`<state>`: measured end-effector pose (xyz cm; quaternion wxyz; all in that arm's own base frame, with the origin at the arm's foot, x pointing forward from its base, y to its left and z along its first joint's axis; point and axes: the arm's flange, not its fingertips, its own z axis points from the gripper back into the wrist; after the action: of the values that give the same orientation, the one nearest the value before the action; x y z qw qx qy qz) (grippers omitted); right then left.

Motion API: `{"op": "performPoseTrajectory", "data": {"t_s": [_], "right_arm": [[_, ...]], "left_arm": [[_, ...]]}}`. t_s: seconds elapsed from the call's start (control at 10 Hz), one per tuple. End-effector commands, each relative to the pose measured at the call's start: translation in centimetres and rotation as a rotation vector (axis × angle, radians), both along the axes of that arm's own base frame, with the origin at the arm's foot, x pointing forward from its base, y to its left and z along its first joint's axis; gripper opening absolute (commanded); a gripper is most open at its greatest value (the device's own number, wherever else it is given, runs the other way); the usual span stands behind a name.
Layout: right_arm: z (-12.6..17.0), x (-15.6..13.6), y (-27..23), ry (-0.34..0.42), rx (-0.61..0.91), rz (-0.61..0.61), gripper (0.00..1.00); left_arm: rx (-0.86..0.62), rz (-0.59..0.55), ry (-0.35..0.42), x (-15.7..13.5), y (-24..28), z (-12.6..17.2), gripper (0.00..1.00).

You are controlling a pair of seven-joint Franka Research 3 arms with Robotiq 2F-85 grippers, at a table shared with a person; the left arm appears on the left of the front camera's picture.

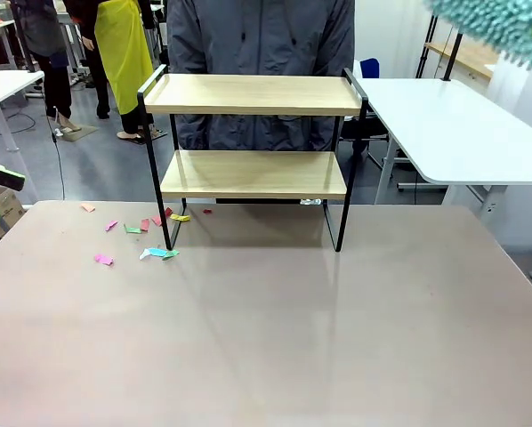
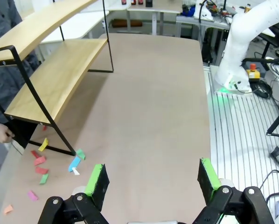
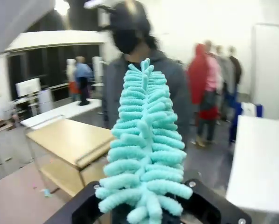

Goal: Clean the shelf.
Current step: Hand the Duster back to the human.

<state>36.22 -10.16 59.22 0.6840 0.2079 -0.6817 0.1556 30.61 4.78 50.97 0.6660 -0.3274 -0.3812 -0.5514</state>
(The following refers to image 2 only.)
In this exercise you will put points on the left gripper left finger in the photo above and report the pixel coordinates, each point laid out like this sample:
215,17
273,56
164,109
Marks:
97,182

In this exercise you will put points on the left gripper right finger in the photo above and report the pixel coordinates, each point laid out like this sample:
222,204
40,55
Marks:
208,179

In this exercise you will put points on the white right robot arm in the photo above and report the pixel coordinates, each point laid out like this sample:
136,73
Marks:
242,46

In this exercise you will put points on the person right hand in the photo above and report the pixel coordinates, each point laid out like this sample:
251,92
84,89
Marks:
0,134

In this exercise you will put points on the white paper scrap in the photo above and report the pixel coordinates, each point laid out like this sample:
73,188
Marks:
76,172

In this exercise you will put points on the cyan paper scrap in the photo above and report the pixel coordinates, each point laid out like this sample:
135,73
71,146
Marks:
74,163

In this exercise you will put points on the green paper scrap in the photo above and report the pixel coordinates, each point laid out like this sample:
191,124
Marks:
43,179
80,154

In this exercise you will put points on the yellow paper scrap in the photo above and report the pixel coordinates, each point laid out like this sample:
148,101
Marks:
43,144

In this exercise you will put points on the pink paper scrap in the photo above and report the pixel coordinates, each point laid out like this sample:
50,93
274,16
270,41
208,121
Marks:
32,195

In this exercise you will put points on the tiny red paper scrap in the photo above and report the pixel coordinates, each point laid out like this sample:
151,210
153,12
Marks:
44,128

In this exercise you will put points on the orange paper scrap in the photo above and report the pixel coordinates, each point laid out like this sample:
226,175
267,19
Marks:
8,209

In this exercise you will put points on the yellow emergency stop box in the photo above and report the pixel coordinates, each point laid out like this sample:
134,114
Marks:
253,74

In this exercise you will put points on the black office chair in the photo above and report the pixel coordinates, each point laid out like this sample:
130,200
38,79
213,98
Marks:
277,39

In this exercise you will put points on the large white table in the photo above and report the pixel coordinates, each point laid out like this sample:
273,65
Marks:
83,25

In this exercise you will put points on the cluttered grey workbench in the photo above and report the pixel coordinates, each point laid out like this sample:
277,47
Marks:
200,21

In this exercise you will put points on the long brown box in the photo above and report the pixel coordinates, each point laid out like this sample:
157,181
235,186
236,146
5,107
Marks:
126,23

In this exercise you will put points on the blue cloth bundle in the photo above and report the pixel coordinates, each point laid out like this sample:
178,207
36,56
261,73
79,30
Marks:
189,11

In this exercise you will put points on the light wooden desk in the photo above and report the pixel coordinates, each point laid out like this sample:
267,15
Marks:
153,8

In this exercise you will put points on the dark red bottle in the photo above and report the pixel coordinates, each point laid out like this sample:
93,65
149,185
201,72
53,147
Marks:
123,2
141,2
133,2

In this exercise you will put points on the small black box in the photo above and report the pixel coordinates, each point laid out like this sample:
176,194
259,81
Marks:
149,2

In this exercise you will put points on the black frame wooden two-tier shelf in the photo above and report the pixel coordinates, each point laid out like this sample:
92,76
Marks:
55,77

